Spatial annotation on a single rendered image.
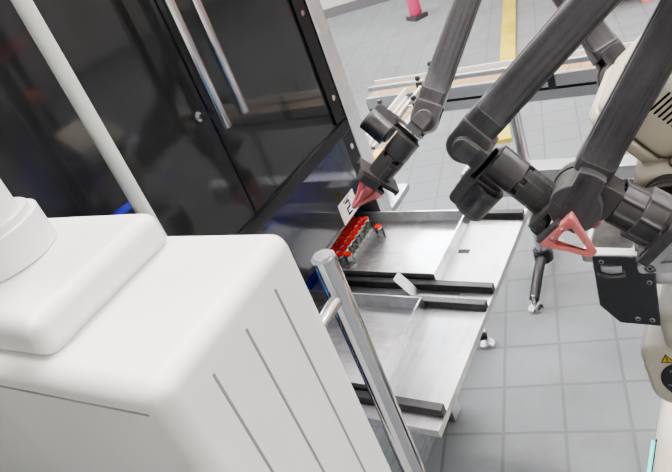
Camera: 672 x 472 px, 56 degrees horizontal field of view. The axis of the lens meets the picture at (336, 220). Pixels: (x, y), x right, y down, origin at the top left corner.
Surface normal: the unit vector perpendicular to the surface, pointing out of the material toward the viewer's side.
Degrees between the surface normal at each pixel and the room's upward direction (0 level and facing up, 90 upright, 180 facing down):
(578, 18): 83
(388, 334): 0
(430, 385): 0
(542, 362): 0
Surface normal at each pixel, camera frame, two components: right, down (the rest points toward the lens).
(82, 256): -0.33, -0.81
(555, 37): -0.44, 0.41
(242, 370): 0.85, -0.03
